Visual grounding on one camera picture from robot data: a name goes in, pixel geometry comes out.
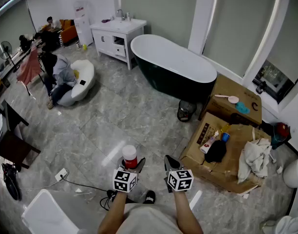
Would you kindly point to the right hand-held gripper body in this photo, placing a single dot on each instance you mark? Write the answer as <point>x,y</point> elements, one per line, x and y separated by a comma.
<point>180,180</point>

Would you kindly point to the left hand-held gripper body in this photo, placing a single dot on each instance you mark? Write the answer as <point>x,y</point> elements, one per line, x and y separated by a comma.
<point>121,179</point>

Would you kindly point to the red bottle with white cap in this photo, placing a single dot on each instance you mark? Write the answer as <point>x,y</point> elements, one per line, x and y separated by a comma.
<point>129,156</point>

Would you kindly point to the white oval bathtub dark outside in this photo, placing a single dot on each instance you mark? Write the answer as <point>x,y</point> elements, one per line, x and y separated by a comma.
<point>171,62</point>

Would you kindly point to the person's left forearm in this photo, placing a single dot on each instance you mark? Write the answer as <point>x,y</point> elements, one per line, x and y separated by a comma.
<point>113,213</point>

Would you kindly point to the person's right forearm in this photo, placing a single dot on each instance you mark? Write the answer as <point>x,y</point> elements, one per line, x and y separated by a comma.
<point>186,213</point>

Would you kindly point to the white curved lounge seat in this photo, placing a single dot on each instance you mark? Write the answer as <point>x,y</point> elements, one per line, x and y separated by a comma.
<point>87,72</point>

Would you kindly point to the cardboard box red print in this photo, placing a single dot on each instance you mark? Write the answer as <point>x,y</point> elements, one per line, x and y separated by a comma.
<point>212,172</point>

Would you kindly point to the person's black shoe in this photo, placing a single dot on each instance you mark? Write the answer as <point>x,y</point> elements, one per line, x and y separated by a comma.
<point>149,197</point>

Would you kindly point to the white bottle red label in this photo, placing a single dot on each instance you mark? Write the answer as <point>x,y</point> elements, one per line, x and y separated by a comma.
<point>208,144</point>

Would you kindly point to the black cloth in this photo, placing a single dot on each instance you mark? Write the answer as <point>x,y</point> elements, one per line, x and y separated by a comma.
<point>216,151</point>

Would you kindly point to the person's beige shirt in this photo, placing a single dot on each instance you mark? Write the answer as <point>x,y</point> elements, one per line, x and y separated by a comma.
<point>151,220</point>

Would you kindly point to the black mesh waste bin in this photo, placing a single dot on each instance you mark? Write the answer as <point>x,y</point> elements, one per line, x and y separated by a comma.
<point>185,111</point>

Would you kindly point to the blue cup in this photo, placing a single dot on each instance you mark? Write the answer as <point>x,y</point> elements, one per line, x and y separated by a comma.
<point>225,137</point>

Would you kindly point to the white power strip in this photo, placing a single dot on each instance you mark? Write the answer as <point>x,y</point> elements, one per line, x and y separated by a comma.
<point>61,175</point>

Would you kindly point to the yellow bottle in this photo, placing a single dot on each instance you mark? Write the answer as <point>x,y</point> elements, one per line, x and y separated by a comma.
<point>225,128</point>

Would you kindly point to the cardboard box black print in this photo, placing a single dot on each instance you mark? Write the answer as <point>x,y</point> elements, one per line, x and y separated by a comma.
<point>227,111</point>

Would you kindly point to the white towel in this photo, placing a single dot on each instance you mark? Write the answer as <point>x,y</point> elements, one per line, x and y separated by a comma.
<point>253,157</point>

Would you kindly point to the white plastic chair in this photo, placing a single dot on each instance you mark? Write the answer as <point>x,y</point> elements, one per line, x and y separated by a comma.
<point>46,216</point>

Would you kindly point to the black phone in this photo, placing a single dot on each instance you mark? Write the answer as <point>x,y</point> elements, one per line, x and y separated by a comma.
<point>82,82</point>

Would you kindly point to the yellow cushion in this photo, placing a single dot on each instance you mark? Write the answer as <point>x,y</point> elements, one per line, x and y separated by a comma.
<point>76,74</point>

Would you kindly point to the black bag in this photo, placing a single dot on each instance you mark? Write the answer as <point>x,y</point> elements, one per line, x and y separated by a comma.
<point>11,181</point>

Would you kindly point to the dark wooden table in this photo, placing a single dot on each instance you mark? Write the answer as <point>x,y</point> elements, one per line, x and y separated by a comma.
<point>12,147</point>

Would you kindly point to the red round object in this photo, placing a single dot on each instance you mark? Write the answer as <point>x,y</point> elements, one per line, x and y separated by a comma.
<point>283,129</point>

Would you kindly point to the white round bin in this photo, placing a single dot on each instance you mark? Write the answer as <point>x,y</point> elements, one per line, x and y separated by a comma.
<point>295,173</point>

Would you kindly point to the white vanity cabinet with sink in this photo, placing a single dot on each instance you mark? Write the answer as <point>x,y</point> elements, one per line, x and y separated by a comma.
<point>107,38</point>

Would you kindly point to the small metal can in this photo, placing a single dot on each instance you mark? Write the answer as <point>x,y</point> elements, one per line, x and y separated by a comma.
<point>78,44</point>

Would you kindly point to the pink chair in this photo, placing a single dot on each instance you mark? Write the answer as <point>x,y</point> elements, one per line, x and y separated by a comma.
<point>29,67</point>

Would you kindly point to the white water dispenser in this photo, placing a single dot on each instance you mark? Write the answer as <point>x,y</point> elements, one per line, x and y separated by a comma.
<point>83,32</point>

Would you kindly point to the orange sofa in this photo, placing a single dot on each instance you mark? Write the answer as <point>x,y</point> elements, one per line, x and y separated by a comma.
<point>68,32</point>

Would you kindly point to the purple cloth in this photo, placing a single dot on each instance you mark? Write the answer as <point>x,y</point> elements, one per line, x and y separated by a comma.
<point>105,21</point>

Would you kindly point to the small white pump bottle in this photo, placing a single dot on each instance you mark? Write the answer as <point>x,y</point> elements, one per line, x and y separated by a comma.
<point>128,16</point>

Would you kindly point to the chrome faucet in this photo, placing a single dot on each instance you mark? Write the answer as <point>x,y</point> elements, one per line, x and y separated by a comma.
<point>121,13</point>

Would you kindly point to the clear water jug red label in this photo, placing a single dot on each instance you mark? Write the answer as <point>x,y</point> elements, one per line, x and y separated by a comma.
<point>80,8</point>

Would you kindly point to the black standing fan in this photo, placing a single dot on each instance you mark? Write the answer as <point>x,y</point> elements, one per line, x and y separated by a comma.
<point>5,50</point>

